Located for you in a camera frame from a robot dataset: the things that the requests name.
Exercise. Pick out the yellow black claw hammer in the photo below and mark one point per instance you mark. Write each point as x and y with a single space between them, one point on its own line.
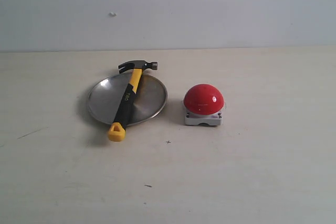
116 132

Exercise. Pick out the red dome push button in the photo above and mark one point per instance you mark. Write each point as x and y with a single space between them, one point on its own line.
203 104

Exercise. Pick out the round stainless steel plate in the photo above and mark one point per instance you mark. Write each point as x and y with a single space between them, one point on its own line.
104 98

